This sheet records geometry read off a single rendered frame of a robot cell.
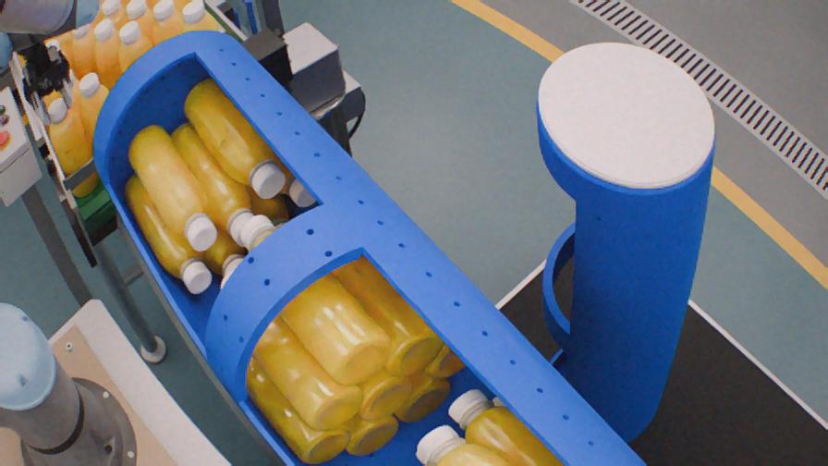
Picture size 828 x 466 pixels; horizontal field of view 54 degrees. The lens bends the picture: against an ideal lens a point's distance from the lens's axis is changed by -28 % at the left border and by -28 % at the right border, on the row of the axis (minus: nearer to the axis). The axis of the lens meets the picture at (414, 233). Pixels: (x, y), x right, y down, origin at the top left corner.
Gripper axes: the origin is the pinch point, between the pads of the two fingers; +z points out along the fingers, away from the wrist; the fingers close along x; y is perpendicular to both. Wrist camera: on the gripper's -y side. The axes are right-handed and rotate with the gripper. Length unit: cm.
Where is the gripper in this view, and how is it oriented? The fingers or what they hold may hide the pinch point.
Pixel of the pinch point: (56, 109)
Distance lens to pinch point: 155.0
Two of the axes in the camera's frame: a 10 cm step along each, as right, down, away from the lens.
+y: 5.8, 6.1, -5.3
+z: 1.1, 5.9, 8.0
